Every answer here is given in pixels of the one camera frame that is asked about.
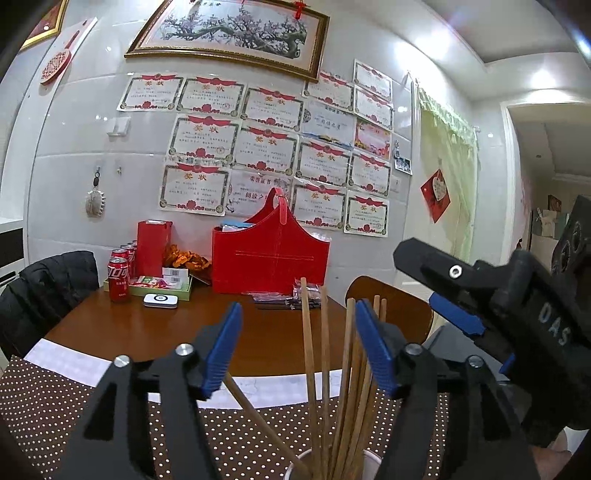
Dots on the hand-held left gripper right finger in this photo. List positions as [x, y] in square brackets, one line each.
[376, 350]

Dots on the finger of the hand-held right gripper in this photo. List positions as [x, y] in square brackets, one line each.
[508, 364]
[434, 265]

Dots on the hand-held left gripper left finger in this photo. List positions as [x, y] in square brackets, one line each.
[221, 350]

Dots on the pile of wooden chopsticks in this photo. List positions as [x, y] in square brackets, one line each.
[308, 369]

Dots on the pink cup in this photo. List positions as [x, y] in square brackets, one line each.
[372, 461]

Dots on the person's right hand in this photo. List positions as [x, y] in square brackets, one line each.
[554, 464]

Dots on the wooden chair back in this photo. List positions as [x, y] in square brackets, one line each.
[406, 304]

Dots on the red diamond door ornament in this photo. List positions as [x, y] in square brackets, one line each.
[435, 194]

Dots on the white tin case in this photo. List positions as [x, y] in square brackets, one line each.
[159, 300]

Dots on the white barcode box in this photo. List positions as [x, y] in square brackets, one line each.
[175, 277]

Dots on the clear plastic packet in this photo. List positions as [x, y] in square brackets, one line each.
[307, 293]

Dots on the green tray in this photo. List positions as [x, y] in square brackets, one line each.
[152, 291]

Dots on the orange snack packets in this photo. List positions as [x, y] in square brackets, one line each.
[189, 259]

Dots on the brown polka dot tablecloth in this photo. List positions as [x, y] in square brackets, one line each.
[240, 447]

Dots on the red basket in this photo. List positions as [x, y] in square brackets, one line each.
[268, 263]

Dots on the small photo print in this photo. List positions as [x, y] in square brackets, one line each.
[403, 165]

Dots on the green curtain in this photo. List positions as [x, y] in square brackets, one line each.
[450, 147]

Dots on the red box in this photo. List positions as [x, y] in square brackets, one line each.
[152, 249]

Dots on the white table mat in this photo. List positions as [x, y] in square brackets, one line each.
[64, 360]

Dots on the black jacket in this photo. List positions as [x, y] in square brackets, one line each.
[46, 295]

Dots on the silver hanging ornament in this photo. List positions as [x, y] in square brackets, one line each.
[96, 203]

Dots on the white and black sideboard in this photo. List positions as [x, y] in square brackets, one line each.
[9, 244]

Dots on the red tassel knot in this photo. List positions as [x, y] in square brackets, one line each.
[301, 8]

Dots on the framed plum blossom painting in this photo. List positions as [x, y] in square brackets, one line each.
[231, 32]

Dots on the red round hanging ornament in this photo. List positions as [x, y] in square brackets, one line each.
[55, 67]

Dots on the gold framed red picture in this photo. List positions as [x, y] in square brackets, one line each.
[46, 21]

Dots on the wall of award certificates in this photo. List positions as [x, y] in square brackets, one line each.
[258, 143]

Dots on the white wall hook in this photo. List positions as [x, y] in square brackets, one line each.
[118, 128]

